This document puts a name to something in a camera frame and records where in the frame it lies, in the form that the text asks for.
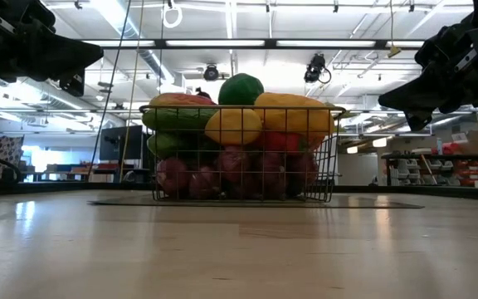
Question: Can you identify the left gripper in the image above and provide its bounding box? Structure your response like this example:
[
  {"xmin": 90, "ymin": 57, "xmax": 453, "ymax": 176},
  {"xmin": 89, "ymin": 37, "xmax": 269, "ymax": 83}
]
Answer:
[{"xmin": 0, "ymin": 0, "xmax": 104, "ymax": 97}]

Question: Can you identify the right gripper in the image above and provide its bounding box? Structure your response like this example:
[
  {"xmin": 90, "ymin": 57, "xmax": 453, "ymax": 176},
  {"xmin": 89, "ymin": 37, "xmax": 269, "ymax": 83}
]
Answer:
[{"xmin": 378, "ymin": 0, "xmax": 478, "ymax": 132}]

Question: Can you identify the long green cucumber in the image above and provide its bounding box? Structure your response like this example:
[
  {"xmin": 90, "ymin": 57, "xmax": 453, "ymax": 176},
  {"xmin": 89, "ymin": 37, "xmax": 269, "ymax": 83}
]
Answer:
[{"xmin": 140, "ymin": 107, "xmax": 219, "ymax": 132}]

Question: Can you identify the red yellow mango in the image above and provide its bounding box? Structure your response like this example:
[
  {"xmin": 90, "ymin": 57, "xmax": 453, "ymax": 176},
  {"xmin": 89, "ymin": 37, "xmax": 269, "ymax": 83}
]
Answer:
[{"xmin": 149, "ymin": 92, "xmax": 217, "ymax": 110}]

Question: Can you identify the short green vegetable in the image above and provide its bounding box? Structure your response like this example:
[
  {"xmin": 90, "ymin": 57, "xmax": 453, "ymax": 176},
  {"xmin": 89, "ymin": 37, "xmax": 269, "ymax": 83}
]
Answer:
[{"xmin": 146, "ymin": 131, "xmax": 193, "ymax": 159}]

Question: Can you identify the slim purple eggplant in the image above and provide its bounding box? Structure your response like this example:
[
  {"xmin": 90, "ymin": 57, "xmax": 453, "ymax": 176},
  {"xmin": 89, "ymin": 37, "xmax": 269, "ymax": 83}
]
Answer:
[{"xmin": 194, "ymin": 86, "xmax": 214, "ymax": 101}]

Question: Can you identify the red-orange crinkled pepper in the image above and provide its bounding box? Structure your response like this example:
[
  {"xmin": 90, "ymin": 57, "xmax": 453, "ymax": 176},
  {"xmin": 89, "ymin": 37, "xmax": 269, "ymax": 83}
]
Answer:
[{"xmin": 257, "ymin": 131, "xmax": 306, "ymax": 154}]

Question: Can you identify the purple onion string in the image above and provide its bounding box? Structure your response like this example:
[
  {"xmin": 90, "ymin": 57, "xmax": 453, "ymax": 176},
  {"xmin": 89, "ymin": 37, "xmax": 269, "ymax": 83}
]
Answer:
[{"xmin": 155, "ymin": 145, "xmax": 319, "ymax": 200}]

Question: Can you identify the dark green lime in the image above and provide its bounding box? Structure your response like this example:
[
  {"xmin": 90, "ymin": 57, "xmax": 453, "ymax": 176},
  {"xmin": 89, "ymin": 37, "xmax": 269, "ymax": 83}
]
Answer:
[{"xmin": 217, "ymin": 72, "xmax": 266, "ymax": 106}]

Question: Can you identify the yellow lemon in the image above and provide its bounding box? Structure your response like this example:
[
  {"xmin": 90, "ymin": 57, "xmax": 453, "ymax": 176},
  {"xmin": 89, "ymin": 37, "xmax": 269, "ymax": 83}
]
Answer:
[{"xmin": 204, "ymin": 108, "xmax": 263, "ymax": 146}]

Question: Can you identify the yellow hanging tag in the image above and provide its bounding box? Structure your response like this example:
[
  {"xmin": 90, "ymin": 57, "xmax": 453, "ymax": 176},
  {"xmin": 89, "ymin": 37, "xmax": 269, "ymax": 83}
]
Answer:
[{"xmin": 387, "ymin": 0, "xmax": 402, "ymax": 59}]

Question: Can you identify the black monitor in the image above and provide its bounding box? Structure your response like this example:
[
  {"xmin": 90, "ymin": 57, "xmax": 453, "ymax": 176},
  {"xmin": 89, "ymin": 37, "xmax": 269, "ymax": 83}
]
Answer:
[{"xmin": 99, "ymin": 125, "xmax": 145, "ymax": 162}]

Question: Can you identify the patterned cushion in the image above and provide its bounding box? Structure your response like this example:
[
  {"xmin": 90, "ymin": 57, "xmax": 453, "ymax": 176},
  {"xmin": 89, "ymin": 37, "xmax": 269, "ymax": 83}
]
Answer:
[{"xmin": 0, "ymin": 135, "xmax": 25, "ymax": 180}]

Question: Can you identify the black aluminium table frame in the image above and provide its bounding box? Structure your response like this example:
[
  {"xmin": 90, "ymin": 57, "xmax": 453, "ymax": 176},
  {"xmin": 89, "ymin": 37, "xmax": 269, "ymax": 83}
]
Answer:
[{"xmin": 0, "ymin": 180, "xmax": 478, "ymax": 203}]

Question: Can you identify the white hanging ring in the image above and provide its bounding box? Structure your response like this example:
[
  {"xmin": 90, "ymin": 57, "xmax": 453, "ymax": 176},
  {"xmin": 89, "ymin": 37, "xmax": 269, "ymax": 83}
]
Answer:
[{"xmin": 162, "ymin": 3, "xmax": 184, "ymax": 29}]

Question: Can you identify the black wire basket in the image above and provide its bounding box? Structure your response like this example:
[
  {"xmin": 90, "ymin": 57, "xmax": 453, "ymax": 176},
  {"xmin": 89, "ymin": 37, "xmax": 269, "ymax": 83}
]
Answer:
[{"xmin": 138, "ymin": 104, "xmax": 347, "ymax": 203}]

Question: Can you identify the black overhead camera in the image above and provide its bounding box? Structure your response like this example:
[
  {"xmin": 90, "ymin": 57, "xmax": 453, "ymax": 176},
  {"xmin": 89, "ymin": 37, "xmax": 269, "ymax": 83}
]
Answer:
[{"xmin": 304, "ymin": 52, "xmax": 332, "ymax": 85}]

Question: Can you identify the black dome ceiling camera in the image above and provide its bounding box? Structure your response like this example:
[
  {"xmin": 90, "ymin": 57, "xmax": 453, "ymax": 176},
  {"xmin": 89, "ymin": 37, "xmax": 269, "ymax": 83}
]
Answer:
[{"xmin": 202, "ymin": 63, "xmax": 221, "ymax": 82}]

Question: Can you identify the overhead frame light bar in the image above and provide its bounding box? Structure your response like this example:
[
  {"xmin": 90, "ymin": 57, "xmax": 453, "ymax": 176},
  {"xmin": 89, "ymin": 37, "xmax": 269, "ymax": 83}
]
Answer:
[{"xmin": 83, "ymin": 38, "xmax": 427, "ymax": 49}]

